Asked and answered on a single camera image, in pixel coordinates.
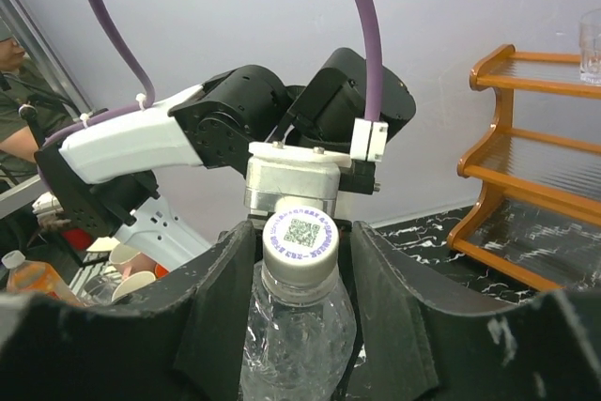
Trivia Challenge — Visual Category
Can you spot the seated person in background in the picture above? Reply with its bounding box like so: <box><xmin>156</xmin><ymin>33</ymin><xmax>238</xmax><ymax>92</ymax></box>
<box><xmin>1</xmin><ymin>23</ymin><xmax>73</xmax><ymax>187</ymax></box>

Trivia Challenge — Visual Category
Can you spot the white bottle cap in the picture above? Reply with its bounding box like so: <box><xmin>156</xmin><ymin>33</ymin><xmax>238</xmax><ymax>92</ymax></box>
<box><xmin>262</xmin><ymin>206</ymin><xmax>339</xmax><ymax>288</ymax></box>

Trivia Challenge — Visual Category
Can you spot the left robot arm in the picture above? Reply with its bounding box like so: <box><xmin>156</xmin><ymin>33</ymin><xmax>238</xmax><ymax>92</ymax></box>
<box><xmin>36</xmin><ymin>48</ymin><xmax>416</xmax><ymax>270</ymax></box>

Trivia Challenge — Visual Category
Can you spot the pink cup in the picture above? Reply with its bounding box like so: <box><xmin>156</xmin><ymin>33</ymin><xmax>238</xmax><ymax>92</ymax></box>
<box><xmin>109</xmin><ymin>244</ymin><xmax>156</xmax><ymax>280</ymax></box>

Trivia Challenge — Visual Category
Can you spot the clear plastic bottle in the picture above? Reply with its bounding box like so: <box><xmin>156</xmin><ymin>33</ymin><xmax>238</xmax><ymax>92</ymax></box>
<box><xmin>240</xmin><ymin>262</ymin><xmax>357</xmax><ymax>400</ymax></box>

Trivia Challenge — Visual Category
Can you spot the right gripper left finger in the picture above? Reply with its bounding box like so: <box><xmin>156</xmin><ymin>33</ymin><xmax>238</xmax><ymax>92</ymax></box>
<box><xmin>1</xmin><ymin>221</ymin><xmax>256</xmax><ymax>400</ymax></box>

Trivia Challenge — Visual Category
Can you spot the orange juice bottle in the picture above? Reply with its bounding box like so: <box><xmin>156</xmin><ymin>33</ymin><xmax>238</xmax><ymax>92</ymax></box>
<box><xmin>1</xmin><ymin>250</ymin><xmax>81</xmax><ymax>305</ymax></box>

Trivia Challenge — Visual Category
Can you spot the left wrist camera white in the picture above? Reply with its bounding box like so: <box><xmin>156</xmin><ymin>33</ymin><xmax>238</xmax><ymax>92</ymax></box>
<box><xmin>244</xmin><ymin>142</ymin><xmax>353</xmax><ymax>220</ymax></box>

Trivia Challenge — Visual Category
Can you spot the yellow cup outside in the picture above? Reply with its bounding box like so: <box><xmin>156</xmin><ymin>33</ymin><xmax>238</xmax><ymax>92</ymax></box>
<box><xmin>112</xmin><ymin>271</ymin><xmax>156</xmax><ymax>302</ymax></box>

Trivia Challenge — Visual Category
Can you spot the clear drinking glass right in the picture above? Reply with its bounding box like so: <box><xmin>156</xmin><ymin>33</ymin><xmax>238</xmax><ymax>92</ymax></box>
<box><xmin>578</xmin><ymin>8</ymin><xmax>601</xmax><ymax>85</ymax></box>

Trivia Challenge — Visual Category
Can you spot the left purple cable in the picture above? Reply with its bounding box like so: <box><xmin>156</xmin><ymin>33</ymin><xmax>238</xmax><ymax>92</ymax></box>
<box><xmin>35</xmin><ymin>0</ymin><xmax>382</xmax><ymax>186</ymax></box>

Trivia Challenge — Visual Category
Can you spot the orange cup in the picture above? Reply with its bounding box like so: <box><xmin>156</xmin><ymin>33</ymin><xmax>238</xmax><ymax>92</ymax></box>
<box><xmin>154</xmin><ymin>264</ymin><xmax>169</xmax><ymax>279</ymax></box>

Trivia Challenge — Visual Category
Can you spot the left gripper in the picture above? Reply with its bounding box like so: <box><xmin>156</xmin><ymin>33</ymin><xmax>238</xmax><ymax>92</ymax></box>
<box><xmin>246</xmin><ymin>159</ymin><xmax>382</xmax><ymax>236</ymax></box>

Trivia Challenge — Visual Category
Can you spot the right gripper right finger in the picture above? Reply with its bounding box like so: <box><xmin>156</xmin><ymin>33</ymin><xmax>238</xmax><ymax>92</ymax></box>
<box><xmin>351</xmin><ymin>223</ymin><xmax>600</xmax><ymax>400</ymax></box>

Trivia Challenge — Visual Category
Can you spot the orange wooden shelf rack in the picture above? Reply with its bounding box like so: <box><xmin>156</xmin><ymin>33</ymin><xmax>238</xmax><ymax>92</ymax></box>
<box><xmin>447</xmin><ymin>44</ymin><xmax>600</xmax><ymax>291</ymax></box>

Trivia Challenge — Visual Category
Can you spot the clear glass outside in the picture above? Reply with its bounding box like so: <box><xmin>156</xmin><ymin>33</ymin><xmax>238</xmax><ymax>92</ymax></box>
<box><xmin>79</xmin><ymin>275</ymin><xmax>118</xmax><ymax>306</ymax></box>

